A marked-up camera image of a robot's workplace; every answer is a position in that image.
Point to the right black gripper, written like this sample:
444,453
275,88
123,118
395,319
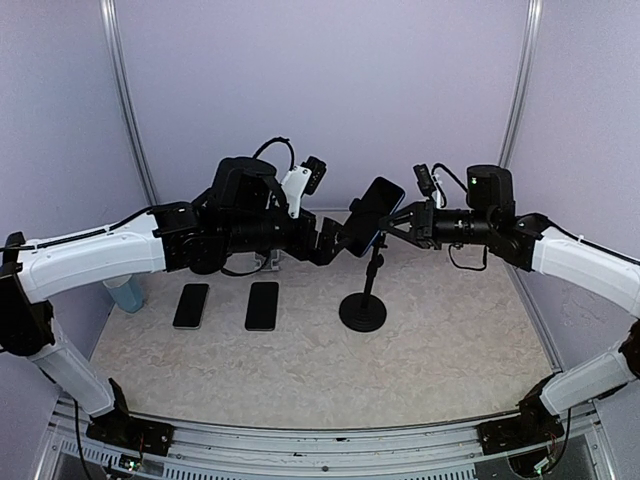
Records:
425,223

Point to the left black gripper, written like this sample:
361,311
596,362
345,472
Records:
323,252

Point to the blue phone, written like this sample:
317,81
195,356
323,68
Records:
381,199

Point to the white wedge phone stand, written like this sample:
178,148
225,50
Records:
268,263

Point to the black tripod clamp stand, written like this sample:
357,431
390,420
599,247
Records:
363,311

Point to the black phone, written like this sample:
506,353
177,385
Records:
191,305
262,307

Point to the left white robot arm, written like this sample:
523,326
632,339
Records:
246,209

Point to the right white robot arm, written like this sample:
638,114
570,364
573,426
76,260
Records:
534,243

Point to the light blue mug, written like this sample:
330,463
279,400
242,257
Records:
126,293

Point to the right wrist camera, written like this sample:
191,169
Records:
429,186

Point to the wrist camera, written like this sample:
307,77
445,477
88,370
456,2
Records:
429,186
303,179

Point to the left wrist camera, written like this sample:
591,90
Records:
303,179

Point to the right aluminium frame post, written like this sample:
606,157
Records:
521,86

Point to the aluminium frame post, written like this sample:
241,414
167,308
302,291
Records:
521,86
117,58

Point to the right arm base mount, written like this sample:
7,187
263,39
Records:
517,432

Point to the front aluminium rail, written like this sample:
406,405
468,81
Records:
200,450

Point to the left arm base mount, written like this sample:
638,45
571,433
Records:
132,433

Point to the left aluminium frame post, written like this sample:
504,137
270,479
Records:
117,58

